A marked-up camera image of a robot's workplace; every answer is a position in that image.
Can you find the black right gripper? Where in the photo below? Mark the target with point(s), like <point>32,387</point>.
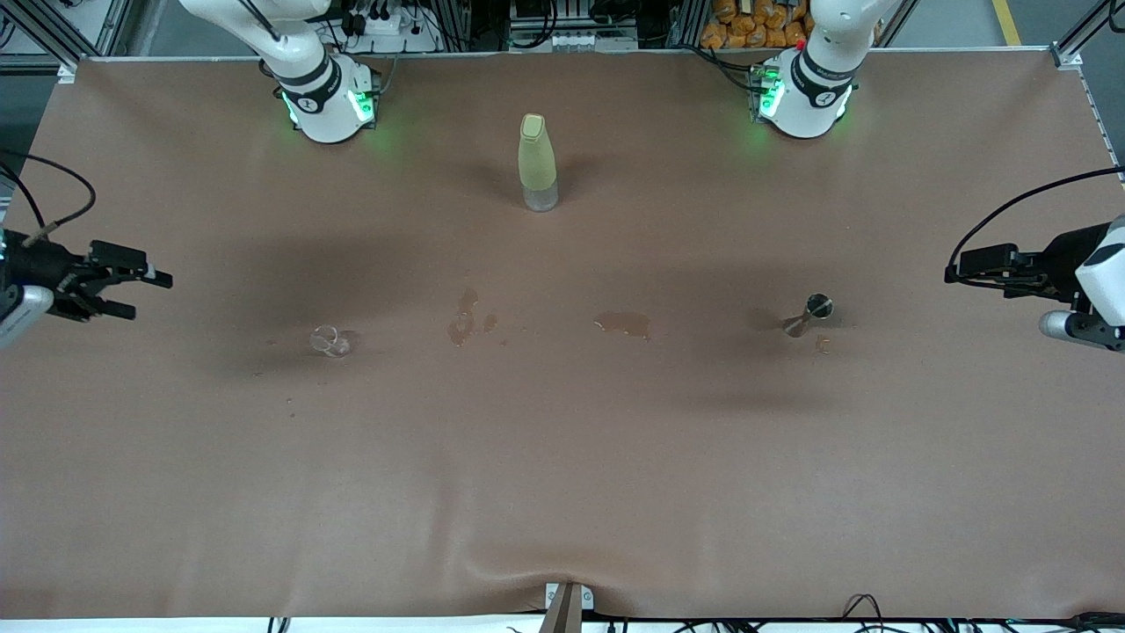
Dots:
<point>37,262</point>

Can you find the brown table mat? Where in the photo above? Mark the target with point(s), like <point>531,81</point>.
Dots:
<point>562,457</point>

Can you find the small liquid puddle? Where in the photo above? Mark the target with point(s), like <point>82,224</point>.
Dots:
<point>823,345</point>

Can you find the wide liquid puddle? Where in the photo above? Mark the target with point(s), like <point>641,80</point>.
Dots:
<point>626,325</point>

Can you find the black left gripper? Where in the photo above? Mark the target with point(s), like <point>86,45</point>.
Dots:
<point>1057,256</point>

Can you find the yellow floor tape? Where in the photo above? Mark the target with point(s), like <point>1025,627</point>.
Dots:
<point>1006,22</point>

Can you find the small clear glass beaker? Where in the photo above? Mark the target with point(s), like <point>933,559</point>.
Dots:
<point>330,341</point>

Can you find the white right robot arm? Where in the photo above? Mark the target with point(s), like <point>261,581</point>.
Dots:
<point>330,105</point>

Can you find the steel double jigger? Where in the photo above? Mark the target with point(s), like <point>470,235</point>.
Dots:
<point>809,315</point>

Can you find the white power strip black plugs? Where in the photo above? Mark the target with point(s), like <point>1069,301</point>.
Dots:
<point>400,40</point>

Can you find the orange bread pile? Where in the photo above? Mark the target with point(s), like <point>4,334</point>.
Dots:
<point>738,31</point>

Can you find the aluminium frame post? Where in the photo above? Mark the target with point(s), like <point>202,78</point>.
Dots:
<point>68,70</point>
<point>1090,25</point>

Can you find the long white socket strip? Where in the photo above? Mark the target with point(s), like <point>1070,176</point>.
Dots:
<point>571,40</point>

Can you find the long liquid puddle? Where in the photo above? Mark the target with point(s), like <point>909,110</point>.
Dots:
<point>461,325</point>

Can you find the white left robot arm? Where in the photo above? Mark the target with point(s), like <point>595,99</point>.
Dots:
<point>804,105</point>

